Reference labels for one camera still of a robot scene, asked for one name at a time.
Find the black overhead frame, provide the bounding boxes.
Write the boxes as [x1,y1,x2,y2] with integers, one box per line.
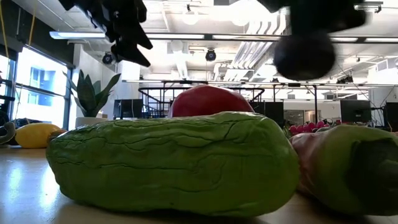
[121,79,398,124]

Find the red grape bunch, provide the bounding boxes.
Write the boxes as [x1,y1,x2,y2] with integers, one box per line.
[288,120,330,136]

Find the yellow lemon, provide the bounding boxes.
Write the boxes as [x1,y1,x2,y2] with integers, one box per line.
[14,123,63,149]

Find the big red round fruit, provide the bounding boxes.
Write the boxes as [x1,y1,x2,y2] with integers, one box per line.
[167,84,256,118]

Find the long ceiling light bar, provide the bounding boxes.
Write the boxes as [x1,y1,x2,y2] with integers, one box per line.
[49,30,398,44]

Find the yellow strap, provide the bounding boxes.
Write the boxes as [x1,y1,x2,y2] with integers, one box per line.
[0,0,9,60]
[27,6,38,47]

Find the green potted plant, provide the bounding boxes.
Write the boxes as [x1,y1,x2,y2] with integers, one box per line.
[63,68,121,118]

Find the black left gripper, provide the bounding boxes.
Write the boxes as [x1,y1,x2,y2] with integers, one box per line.
[58,0,154,68]

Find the black wire basket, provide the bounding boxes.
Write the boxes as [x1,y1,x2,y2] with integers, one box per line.
[137,86,266,119]

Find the dark green chili pepper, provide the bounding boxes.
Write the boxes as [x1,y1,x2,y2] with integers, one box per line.
[0,121,16,146]

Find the black cabinet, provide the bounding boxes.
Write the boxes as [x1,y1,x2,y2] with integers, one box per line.
[250,101,284,127]

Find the black bag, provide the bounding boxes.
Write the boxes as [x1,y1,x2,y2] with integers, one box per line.
[14,117,43,125]

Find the light green bitter gourd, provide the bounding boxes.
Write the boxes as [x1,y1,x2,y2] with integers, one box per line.
[45,111,300,218]

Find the black computer monitor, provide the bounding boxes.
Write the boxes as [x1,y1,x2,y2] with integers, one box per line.
[113,98,144,121]
[340,99,373,124]
[384,101,398,131]

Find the black ceiling light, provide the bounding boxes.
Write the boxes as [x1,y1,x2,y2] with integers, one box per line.
[335,74,354,85]

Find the red green chili pepper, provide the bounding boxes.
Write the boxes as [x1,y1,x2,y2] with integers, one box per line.
[289,124,398,217]

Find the dark purple round fruit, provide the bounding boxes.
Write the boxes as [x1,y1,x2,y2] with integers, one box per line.
[273,32,336,81]

